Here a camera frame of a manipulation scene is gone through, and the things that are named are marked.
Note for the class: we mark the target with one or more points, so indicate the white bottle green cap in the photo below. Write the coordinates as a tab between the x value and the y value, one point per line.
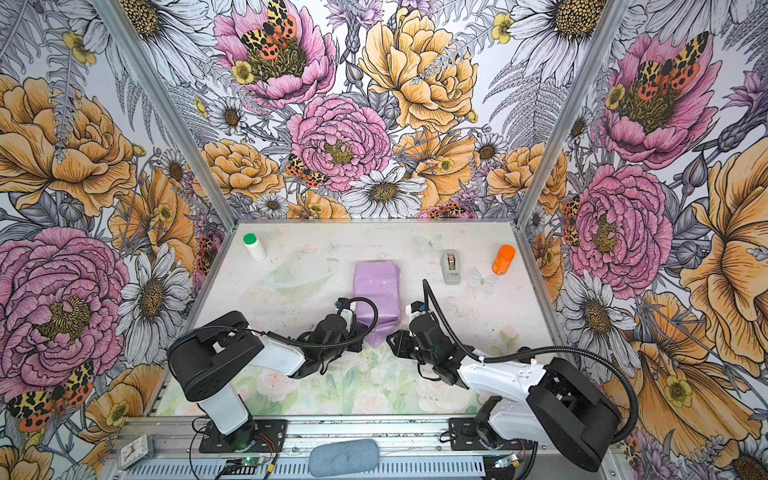
254	247

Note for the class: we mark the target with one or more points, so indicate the pink wrapping paper sheet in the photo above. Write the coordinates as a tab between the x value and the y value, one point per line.
378	281

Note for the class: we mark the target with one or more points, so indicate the grey tape dispenser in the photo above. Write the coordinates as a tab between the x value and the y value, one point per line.
450	267

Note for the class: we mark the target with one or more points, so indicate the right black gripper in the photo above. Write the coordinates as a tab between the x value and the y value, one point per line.
400	342

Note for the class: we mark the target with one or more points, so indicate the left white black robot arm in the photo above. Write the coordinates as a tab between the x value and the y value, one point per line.
205	360

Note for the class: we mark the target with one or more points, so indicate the orange bottle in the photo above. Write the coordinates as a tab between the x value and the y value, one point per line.
503	259

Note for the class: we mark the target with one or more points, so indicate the grey foam pad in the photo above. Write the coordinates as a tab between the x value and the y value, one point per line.
344	458

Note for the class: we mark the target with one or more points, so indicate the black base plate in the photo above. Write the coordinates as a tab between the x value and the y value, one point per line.
267	436
470	434

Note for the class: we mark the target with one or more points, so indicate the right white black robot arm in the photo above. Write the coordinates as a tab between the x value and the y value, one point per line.
534	397

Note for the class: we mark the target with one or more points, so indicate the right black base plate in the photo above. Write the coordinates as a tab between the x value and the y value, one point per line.
470	434

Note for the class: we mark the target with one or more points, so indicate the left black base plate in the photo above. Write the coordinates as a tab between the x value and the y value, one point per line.
267	436

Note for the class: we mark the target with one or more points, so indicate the aluminium front rail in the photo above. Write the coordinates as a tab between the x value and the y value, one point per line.
409	435

